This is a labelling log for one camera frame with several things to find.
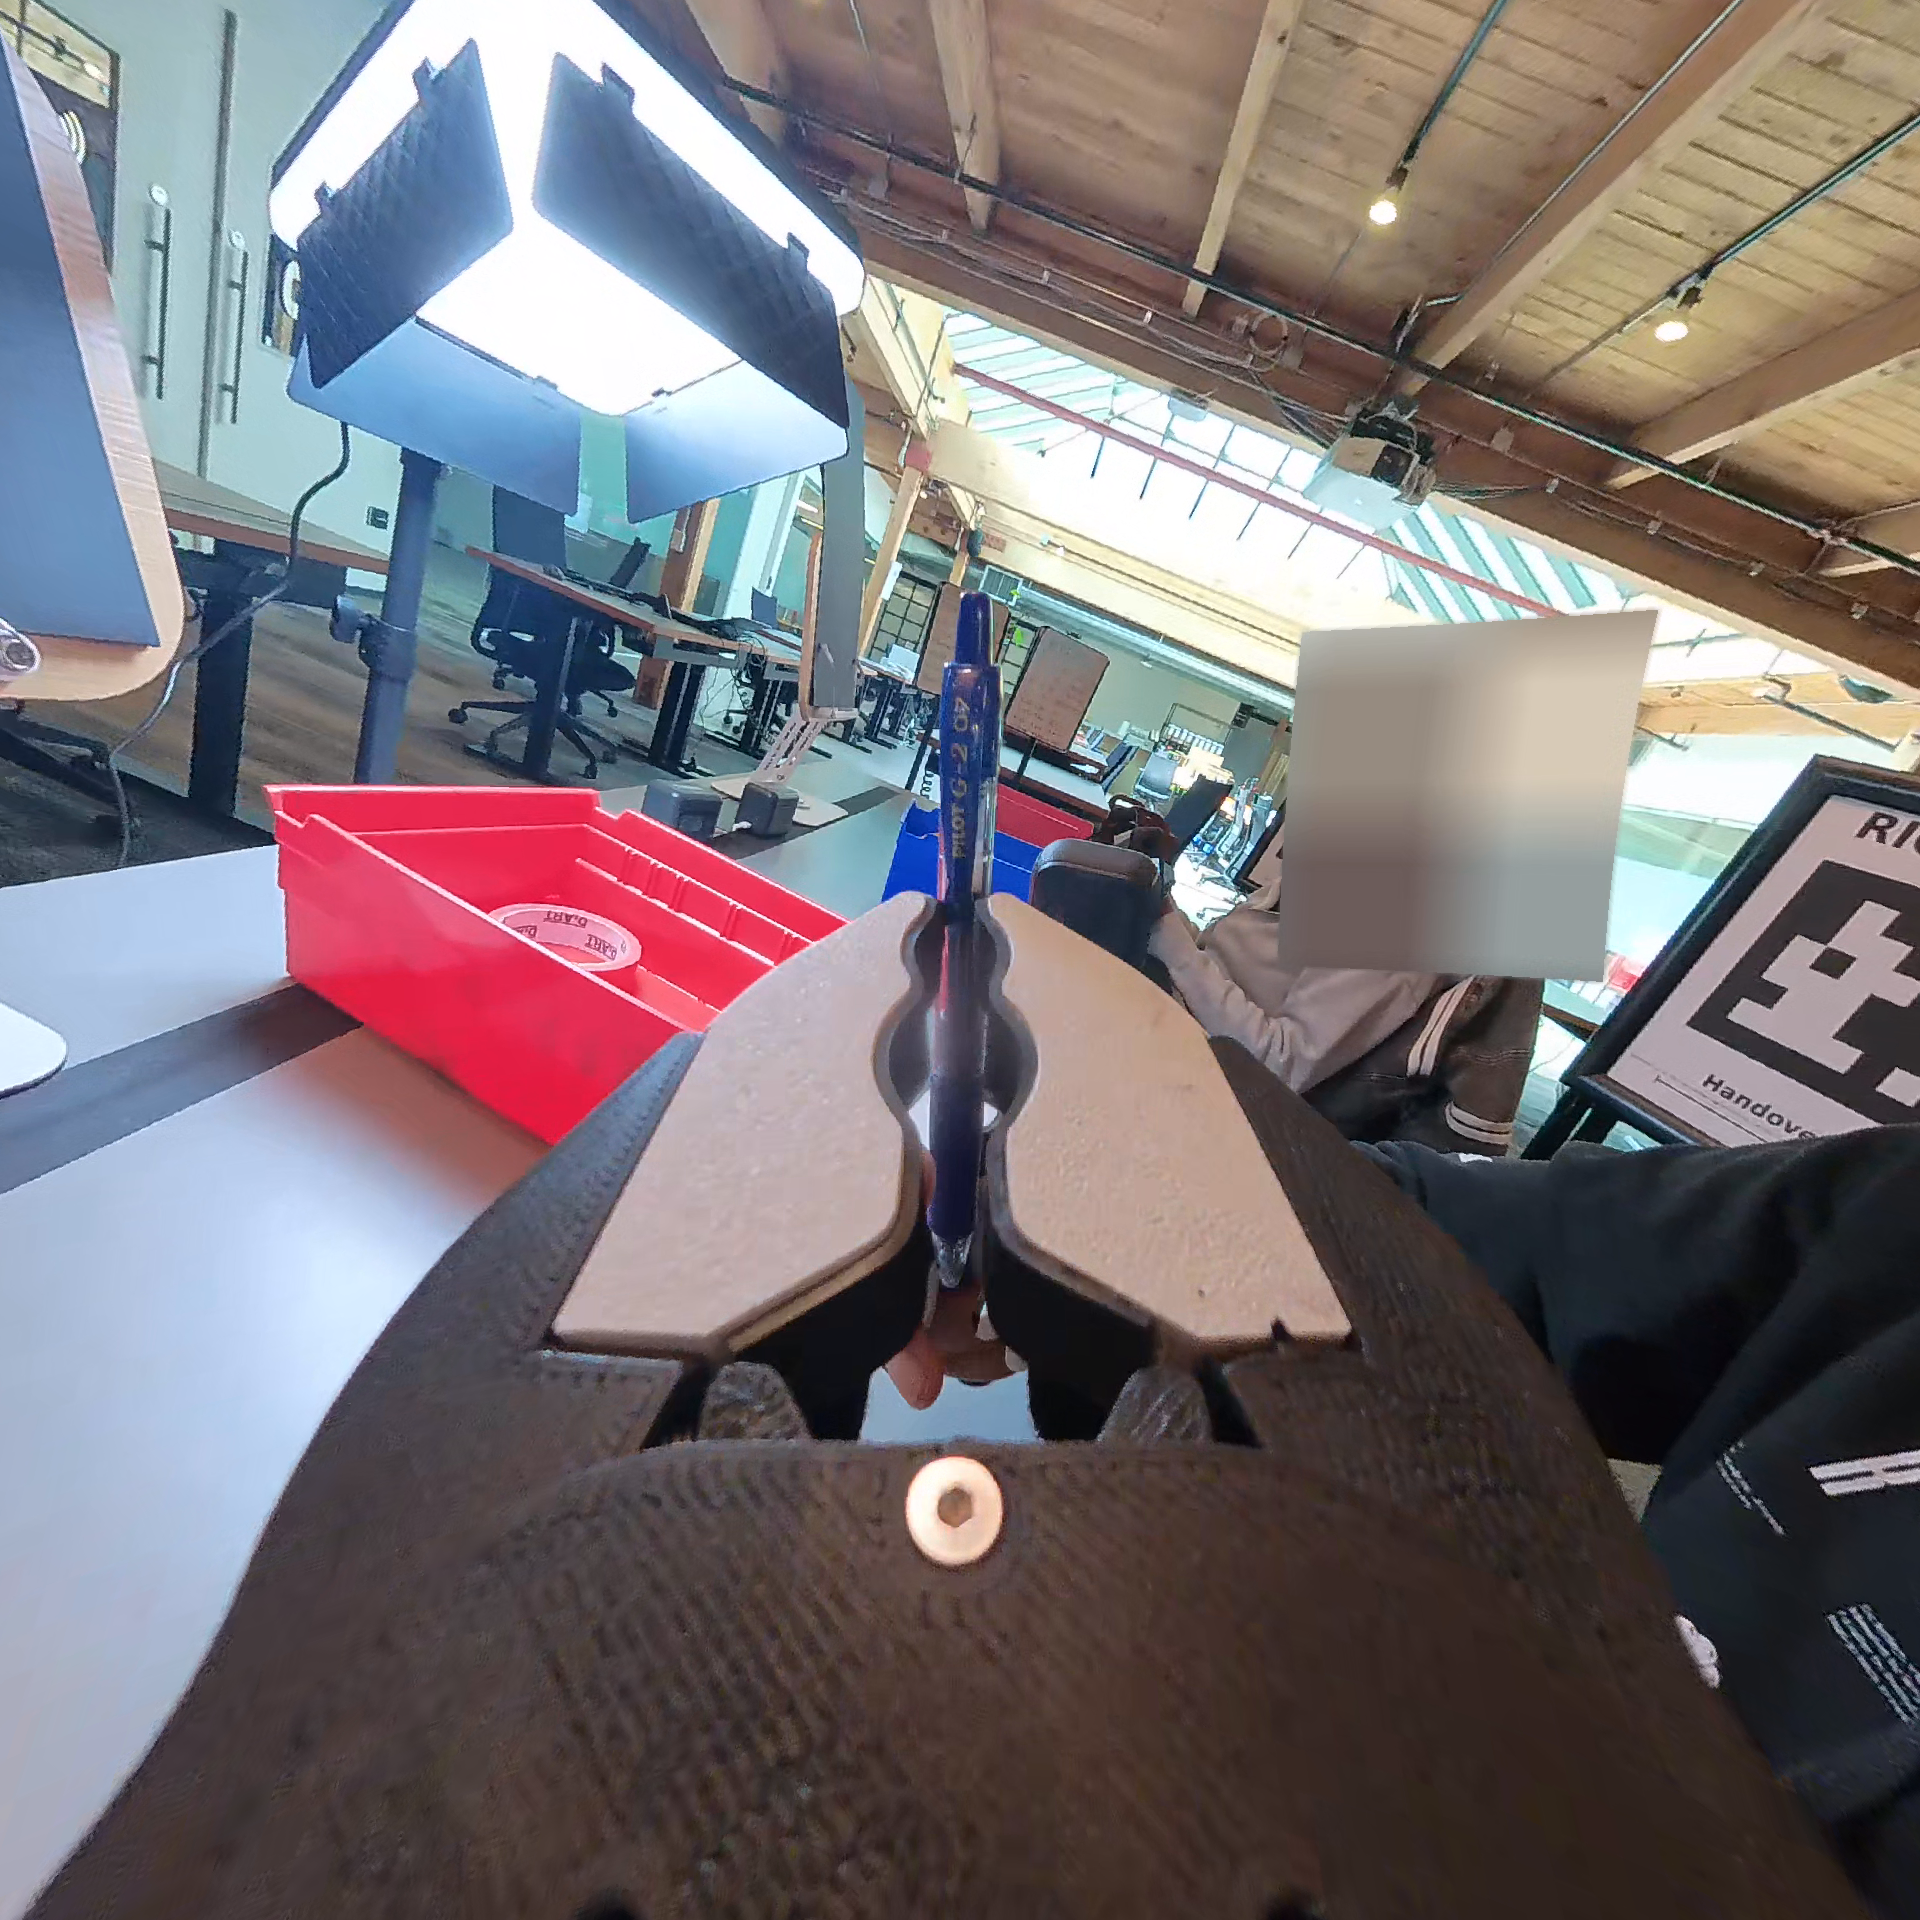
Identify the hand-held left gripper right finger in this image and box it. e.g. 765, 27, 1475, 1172
983, 894, 1360, 1370

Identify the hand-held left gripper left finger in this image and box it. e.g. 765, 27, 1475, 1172
551, 891, 936, 1361

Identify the blue pen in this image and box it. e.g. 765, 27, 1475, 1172
922, 590, 1004, 1292

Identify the red tape roll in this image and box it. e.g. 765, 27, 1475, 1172
486, 900, 647, 976

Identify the red plastic bin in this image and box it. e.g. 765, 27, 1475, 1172
268, 785, 848, 1145

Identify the person's right forearm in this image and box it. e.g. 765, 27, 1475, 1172
1357, 1125, 1920, 1472

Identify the blue plastic bin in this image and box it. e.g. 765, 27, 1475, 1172
883, 795, 1051, 909

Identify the whiteboard easel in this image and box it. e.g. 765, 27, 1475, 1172
1002, 627, 1112, 752

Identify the dark striped jacket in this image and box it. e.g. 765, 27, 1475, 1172
1304, 971, 1547, 1156

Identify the grey board on stand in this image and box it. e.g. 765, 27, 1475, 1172
757, 381, 876, 789

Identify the ceiling projector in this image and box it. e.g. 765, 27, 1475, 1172
1304, 411, 1439, 520

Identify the black office chair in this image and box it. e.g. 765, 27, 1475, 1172
448, 486, 640, 782

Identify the wooden office desk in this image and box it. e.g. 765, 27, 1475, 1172
151, 458, 395, 819
463, 545, 752, 782

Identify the light stand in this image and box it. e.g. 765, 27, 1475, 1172
335, 451, 448, 785

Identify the studio light panel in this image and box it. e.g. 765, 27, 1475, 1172
268, 0, 868, 529

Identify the person's black clothing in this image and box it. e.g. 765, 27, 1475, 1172
1635, 1352, 1920, 1893

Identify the black board on stand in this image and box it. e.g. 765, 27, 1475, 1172
0, 46, 190, 1097

